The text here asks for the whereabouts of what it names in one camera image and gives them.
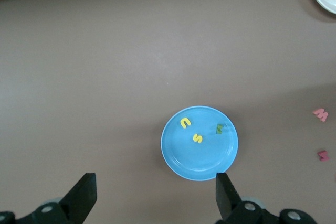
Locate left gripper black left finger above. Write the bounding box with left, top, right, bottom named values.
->
left=0, top=173, right=98, bottom=224

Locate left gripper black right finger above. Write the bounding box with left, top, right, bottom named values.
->
left=215, top=172, right=316, bottom=224

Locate yellow foam letter u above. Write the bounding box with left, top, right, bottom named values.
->
left=179, top=117, right=192, bottom=129

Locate blue plate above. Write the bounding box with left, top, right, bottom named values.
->
left=160, top=105, right=239, bottom=182

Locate pink foam letter W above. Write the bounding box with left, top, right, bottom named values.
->
left=312, top=108, right=329, bottom=123

